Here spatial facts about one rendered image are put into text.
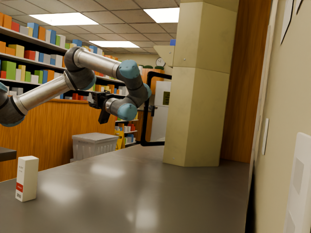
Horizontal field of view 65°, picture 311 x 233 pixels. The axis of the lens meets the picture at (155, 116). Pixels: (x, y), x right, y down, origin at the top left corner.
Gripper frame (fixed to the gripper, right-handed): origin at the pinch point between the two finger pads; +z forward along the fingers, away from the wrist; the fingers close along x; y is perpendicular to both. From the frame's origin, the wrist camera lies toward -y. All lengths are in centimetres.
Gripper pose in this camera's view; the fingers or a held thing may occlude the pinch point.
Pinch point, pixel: (90, 101)
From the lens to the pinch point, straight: 132.5
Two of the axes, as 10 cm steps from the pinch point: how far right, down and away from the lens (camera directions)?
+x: -7.4, 2.1, -6.4
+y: 0.2, -9.4, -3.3
